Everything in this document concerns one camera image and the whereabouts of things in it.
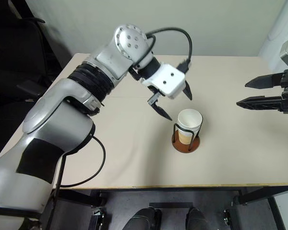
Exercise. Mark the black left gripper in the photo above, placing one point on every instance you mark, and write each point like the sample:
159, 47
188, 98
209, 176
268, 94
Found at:
154, 97

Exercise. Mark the tan white ribbed paper cup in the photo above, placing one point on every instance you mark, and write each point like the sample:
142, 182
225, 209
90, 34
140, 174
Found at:
183, 138
189, 118

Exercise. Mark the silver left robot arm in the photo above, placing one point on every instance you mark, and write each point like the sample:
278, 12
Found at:
62, 100

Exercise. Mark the black flat plate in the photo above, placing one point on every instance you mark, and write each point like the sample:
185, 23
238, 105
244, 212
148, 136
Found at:
170, 205

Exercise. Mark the dark grey rounded shape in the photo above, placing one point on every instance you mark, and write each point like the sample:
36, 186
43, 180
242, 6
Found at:
197, 219
144, 219

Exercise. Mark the black table caster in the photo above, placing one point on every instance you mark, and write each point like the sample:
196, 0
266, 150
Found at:
97, 215
226, 216

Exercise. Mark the black metal stand bar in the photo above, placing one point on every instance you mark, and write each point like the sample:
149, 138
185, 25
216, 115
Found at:
58, 177

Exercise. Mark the black office chair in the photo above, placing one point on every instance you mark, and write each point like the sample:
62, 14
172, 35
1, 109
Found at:
14, 55

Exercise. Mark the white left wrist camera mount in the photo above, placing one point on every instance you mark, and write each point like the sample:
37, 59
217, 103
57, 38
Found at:
168, 79

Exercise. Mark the black table frame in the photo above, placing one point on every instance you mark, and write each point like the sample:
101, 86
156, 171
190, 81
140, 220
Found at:
254, 195

